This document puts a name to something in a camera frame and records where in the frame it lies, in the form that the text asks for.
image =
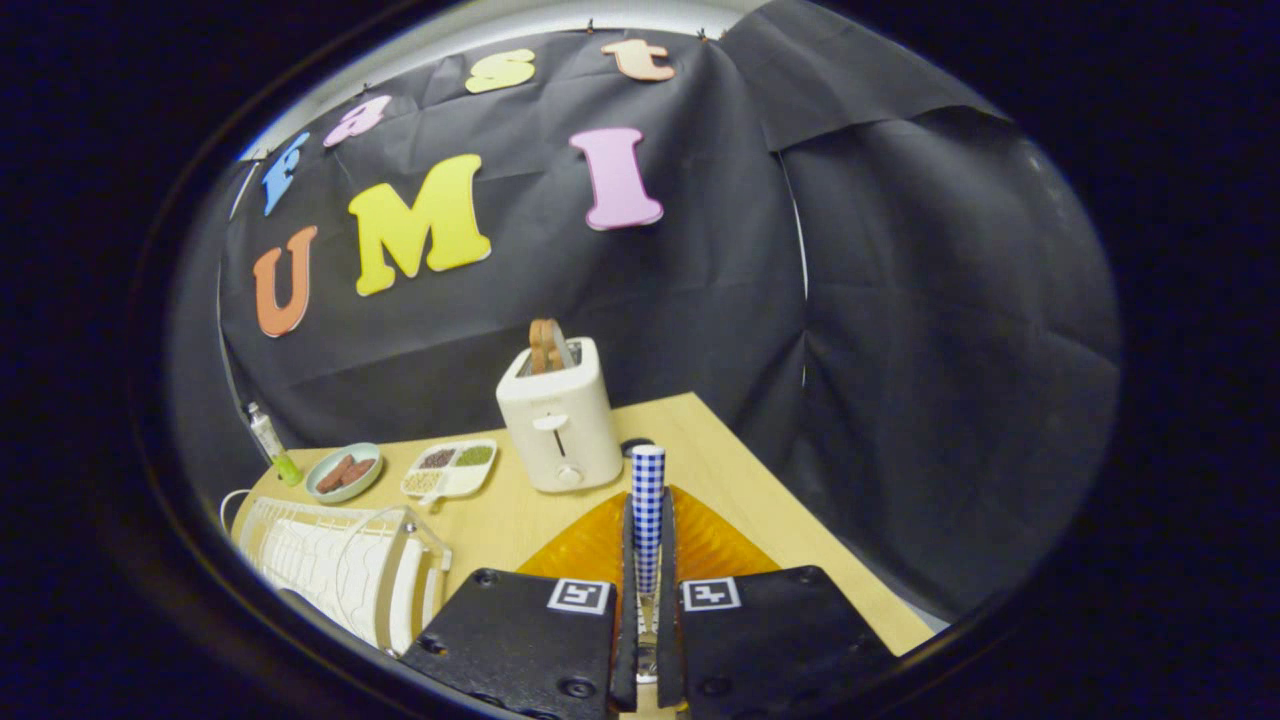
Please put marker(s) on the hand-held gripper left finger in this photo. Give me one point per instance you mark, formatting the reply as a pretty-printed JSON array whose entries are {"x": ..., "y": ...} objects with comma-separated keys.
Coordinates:
[{"x": 530, "y": 650}]

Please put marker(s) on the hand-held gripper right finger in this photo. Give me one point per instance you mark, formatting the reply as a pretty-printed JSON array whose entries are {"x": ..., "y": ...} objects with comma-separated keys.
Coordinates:
[{"x": 770, "y": 640}]

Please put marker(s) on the small pale green dish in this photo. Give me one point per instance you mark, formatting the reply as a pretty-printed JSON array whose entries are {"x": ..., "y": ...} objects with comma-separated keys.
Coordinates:
[{"x": 345, "y": 450}]

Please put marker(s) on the white divided tray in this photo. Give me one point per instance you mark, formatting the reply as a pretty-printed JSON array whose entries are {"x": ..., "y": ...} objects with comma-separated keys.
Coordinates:
[{"x": 462, "y": 483}]

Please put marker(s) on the pile of beige beans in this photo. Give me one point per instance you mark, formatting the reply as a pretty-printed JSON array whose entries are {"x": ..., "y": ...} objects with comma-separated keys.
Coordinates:
[{"x": 422, "y": 481}]

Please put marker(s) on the pile of green beans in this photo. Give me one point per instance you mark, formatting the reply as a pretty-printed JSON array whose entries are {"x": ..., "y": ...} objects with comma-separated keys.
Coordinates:
[{"x": 475, "y": 455}]

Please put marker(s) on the pile of dark brown beans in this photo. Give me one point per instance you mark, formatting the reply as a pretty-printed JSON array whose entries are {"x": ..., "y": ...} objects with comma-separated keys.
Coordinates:
[{"x": 437, "y": 458}]

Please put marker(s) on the small black round object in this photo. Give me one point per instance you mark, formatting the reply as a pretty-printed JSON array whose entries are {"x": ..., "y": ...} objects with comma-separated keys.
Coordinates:
[{"x": 632, "y": 445}]

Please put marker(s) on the white toaster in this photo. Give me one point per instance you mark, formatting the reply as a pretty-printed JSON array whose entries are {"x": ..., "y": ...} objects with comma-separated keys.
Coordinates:
[{"x": 560, "y": 420}]

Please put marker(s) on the brown sausage patty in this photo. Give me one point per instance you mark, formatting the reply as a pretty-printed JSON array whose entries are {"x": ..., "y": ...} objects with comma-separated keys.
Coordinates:
[
  {"x": 333, "y": 475},
  {"x": 358, "y": 473}
]

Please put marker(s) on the brown bread slice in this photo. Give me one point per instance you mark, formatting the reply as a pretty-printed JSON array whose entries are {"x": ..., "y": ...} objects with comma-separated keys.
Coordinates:
[{"x": 543, "y": 345}]

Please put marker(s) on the clear bottle with green liquid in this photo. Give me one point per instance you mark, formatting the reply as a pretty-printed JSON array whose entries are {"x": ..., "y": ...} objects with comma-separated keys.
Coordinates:
[{"x": 268, "y": 440}]

